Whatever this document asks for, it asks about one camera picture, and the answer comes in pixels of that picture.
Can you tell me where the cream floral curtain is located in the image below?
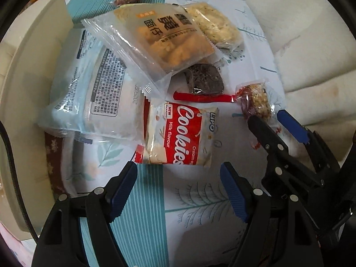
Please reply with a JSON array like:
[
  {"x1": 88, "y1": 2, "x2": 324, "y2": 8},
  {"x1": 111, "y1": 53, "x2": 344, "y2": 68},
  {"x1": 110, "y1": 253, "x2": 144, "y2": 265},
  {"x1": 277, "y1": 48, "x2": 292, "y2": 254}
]
[{"x1": 231, "y1": 0, "x2": 356, "y2": 125}]

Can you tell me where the chocolate cake red-strip wrapper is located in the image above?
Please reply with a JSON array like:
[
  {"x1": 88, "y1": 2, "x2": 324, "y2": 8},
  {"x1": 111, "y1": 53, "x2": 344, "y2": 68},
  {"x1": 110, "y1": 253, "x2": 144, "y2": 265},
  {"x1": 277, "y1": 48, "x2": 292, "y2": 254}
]
[{"x1": 174, "y1": 63, "x2": 235, "y2": 103}]

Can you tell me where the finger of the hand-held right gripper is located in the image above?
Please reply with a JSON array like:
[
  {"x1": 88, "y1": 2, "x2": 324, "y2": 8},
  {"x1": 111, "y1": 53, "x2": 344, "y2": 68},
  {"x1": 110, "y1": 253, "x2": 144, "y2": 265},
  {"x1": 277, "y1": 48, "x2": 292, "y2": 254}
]
[
  {"x1": 247, "y1": 115, "x2": 323, "y2": 198},
  {"x1": 277, "y1": 110, "x2": 341, "y2": 173}
]

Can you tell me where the brown patterned snack packet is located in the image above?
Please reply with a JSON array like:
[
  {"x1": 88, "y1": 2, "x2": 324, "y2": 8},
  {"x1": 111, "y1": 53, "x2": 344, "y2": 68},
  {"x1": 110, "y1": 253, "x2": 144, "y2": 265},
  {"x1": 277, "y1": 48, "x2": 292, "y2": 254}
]
[{"x1": 44, "y1": 132, "x2": 70, "y2": 198}]

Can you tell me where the red cookie packet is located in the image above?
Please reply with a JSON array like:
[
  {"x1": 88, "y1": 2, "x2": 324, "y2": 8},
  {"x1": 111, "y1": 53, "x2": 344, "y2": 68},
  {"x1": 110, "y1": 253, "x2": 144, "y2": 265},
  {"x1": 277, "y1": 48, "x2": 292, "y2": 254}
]
[{"x1": 133, "y1": 99, "x2": 220, "y2": 168}]

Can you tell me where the flaky pastry clear packet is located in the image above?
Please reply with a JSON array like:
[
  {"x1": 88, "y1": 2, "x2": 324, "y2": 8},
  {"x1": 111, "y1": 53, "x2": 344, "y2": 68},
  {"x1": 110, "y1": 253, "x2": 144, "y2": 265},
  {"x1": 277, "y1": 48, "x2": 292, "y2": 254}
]
[{"x1": 182, "y1": 2, "x2": 244, "y2": 52}]

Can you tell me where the translucent white packet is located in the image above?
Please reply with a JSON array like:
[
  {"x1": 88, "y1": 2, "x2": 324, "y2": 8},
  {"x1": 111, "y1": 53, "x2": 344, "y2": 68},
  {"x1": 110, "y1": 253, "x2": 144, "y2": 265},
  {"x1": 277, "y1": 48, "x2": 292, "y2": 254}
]
[{"x1": 60, "y1": 132, "x2": 96, "y2": 195}]

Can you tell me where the large white blue packet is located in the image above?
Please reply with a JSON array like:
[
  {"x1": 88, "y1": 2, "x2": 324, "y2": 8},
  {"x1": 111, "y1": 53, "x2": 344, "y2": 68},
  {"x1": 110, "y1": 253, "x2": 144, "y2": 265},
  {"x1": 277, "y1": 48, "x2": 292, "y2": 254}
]
[{"x1": 37, "y1": 28, "x2": 145, "y2": 142}]

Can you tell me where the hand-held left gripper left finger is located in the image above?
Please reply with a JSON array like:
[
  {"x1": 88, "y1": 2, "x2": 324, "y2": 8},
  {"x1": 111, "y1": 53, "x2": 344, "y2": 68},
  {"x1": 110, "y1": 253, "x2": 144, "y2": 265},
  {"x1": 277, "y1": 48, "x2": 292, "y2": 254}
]
[{"x1": 32, "y1": 161, "x2": 138, "y2": 267}]

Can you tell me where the nut bar red-end wrapper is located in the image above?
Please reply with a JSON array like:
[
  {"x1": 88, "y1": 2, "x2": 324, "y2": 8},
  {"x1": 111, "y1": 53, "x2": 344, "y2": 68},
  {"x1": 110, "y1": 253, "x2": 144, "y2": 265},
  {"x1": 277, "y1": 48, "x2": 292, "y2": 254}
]
[{"x1": 235, "y1": 79, "x2": 279, "y2": 125}]

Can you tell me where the black cable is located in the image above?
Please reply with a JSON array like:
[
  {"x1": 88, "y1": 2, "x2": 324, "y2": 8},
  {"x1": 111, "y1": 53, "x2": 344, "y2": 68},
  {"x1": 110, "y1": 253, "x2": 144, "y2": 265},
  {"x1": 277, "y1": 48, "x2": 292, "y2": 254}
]
[{"x1": 0, "y1": 119, "x2": 39, "y2": 240}]

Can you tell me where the yellow pastry packet orange label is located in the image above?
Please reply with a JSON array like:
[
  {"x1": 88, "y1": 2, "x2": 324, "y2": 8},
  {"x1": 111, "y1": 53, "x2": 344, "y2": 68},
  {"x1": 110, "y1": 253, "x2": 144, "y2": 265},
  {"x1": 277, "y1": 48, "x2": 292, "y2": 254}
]
[{"x1": 81, "y1": 3, "x2": 223, "y2": 89}]

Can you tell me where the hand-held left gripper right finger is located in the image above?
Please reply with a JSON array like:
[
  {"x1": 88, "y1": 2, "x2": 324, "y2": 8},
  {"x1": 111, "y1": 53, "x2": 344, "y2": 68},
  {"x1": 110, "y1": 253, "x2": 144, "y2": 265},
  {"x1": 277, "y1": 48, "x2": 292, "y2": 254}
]
[{"x1": 220, "y1": 162, "x2": 316, "y2": 267}]

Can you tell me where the white plastic storage tray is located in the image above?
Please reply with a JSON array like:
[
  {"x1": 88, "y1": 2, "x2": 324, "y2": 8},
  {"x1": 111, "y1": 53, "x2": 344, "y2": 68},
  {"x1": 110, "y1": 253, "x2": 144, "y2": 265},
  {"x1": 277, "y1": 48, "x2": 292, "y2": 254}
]
[{"x1": 0, "y1": 0, "x2": 74, "y2": 233}]

